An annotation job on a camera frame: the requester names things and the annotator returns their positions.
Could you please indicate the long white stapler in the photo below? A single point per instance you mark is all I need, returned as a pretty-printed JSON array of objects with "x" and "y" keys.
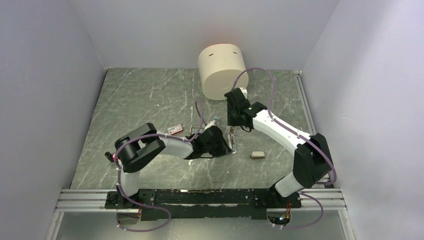
[{"x": 232, "y": 140}]

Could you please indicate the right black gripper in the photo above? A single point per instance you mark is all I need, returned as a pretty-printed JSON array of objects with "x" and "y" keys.
[{"x": 230, "y": 121}]

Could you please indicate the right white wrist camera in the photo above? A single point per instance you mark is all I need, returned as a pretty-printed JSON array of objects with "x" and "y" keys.
[{"x": 244, "y": 91}]

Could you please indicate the blue white stapler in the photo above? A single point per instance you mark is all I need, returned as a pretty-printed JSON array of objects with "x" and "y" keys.
[{"x": 216, "y": 121}]

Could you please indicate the cream cylindrical container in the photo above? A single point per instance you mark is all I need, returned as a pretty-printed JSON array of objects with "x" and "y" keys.
[{"x": 219, "y": 65}]

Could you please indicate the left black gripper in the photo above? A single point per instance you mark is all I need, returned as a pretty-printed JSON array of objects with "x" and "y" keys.
[{"x": 224, "y": 149}]

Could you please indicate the red white staple box sleeve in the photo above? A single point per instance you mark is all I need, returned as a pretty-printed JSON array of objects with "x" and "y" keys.
[{"x": 176, "y": 129}]

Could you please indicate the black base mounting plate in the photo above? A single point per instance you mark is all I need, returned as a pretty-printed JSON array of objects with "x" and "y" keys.
[{"x": 155, "y": 204}]

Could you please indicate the small beige stapler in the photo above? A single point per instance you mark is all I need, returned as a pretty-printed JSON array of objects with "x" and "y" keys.
[{"x": 256, "y": 155}]

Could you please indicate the aluminium rail frame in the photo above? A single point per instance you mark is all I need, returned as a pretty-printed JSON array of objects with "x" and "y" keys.
[{"x": 93, "y": 201}]

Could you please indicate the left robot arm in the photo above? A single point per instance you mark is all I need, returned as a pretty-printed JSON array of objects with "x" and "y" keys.
[{"x": 137, "y": 149}]

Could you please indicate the staple tray with staples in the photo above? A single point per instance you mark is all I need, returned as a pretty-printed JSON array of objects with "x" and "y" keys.
[{"x": 194, "y": 129}]

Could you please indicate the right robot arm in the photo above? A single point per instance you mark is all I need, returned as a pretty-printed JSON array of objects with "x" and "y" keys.
[{"x": 311, "y": 154}]

